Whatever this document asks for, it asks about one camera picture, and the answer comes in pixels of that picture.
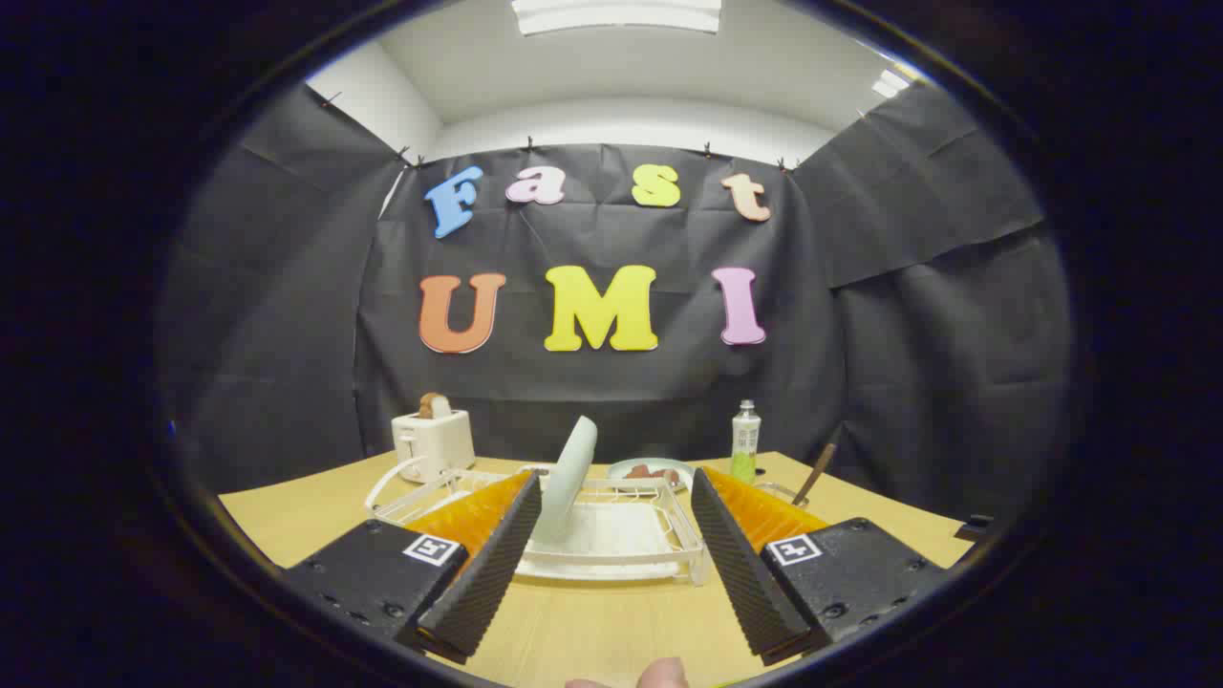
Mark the long ceiling light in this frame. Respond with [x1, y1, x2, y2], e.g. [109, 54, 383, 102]
[511, 0, 723, 37]

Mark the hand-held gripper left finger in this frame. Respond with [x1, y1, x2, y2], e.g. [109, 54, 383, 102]
[280, 470, 544, 665]

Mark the wooden handled spoon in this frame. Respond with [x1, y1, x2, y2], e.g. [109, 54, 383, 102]
[791, 441, 838, 507]

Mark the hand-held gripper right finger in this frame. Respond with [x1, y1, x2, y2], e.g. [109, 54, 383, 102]
[690, 466, 952, 667]

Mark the pale plate with sausages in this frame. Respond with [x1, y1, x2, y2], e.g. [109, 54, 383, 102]
[607, 458, 696, 493]

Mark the white wire dish rack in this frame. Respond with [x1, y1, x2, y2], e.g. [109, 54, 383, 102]
[365, 457, 710, 586]

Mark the black backdrop cloth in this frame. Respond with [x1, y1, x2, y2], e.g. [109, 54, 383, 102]
[158, 81, 1076, 536]

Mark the white toaster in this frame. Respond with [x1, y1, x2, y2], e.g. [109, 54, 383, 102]
[392, 409, 476, 484]

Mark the green drink bottle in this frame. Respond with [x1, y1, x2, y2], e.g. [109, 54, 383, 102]
[731, 399, 762, 484]

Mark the pale green plate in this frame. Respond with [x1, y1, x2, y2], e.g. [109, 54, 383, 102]
[530, 416, 599, 546]

